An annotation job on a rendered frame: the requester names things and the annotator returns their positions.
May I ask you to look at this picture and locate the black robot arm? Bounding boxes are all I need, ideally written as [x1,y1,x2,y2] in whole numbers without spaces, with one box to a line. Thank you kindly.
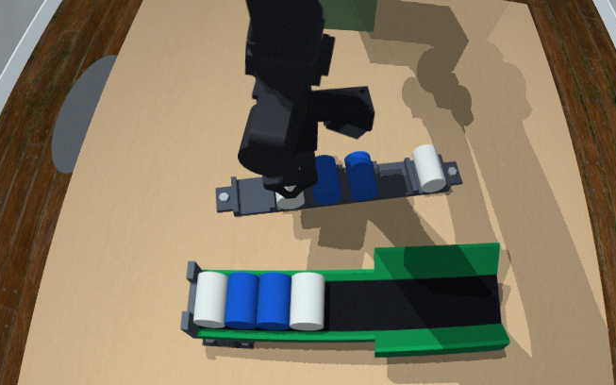
[238,0,375,176]

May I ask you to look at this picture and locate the grey ribbed rack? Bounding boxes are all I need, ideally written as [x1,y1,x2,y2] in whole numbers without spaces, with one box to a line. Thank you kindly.
[234,160,449,217]

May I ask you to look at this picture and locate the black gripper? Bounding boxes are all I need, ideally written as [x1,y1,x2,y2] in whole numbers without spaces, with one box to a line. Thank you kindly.
[262,151,318,199]

